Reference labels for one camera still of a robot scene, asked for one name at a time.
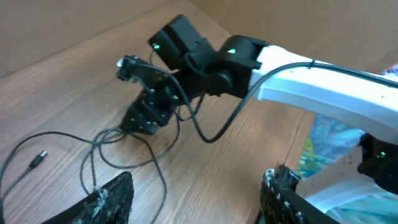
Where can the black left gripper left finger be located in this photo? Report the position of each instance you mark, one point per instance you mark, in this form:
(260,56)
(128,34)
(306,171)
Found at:
(110,204)

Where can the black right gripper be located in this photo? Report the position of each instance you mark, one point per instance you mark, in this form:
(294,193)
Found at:
(155,104)

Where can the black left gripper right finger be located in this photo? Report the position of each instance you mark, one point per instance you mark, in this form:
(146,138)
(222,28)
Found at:
(280,204)

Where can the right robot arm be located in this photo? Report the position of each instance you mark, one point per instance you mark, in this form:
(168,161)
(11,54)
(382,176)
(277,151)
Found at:
(247,68)

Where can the colourful patterned strip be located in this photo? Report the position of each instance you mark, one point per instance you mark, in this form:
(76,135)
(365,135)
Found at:
(328,141)

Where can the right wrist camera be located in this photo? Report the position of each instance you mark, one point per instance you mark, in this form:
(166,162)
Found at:
(125,67)

